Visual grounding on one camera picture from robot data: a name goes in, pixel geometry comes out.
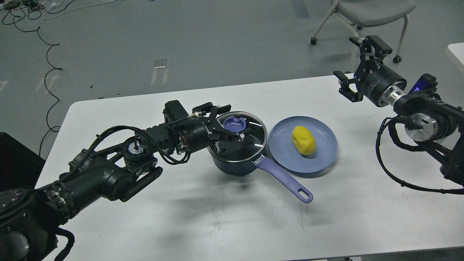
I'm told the grey office chair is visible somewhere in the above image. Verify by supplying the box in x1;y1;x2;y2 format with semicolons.
310;0;416;64

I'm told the white floor cable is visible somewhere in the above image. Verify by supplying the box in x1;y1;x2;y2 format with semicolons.
41;0;120;21

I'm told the dark blue saucepan purple handle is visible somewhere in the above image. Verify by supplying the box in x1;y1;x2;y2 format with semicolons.
207;111;314;203

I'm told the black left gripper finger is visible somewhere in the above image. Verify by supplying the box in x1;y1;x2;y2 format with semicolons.
192;103;231;122
214;128;251;154

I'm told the blue plate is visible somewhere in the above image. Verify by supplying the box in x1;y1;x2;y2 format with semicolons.
268;116;338;175

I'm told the yellow potato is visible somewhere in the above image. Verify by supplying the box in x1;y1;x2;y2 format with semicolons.
291;125;316;156

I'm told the silver floor outlet plate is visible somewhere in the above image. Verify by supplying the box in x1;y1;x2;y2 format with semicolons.
152;58;167;70

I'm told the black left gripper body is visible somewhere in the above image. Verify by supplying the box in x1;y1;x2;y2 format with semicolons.
181;117;219;153

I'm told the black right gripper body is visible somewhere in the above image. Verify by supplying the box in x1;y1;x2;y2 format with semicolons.
354;59;407;107

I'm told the glass lid purple knob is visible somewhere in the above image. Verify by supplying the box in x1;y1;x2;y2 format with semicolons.
208;111;268;162

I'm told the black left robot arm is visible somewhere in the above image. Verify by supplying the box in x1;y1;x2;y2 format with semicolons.
0;100;251;261

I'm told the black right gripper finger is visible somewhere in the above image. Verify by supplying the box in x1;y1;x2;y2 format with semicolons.
349;35;393;69
333;70;364;103

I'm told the white side table corner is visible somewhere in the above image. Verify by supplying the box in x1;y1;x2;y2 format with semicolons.
445;42;464;74

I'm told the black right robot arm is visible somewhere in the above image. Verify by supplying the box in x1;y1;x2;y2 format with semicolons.
333;35;464;195

